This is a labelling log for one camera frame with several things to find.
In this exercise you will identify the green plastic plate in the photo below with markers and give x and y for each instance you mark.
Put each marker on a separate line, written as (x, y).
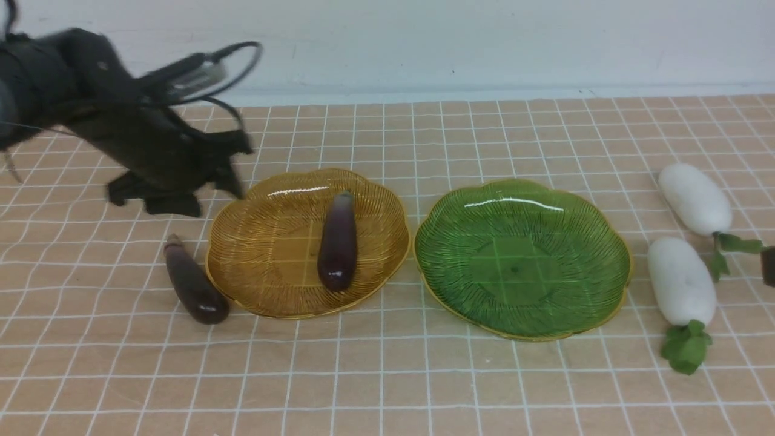
(523, 261)

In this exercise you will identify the white radish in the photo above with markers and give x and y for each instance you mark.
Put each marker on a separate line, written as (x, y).
(685, 296)
(704, 209)

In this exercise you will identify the purple eggplant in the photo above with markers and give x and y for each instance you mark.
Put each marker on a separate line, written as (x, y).
(193, 288)
(338, 251)

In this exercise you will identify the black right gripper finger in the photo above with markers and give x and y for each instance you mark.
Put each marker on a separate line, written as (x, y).
(767, 262)

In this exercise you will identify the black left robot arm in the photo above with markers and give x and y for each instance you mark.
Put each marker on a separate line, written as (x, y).
(42, 78)

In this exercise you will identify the amber plastic plate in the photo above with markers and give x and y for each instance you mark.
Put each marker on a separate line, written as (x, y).
(263, 250)

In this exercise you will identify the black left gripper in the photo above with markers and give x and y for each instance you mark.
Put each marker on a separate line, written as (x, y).
(165, 158)

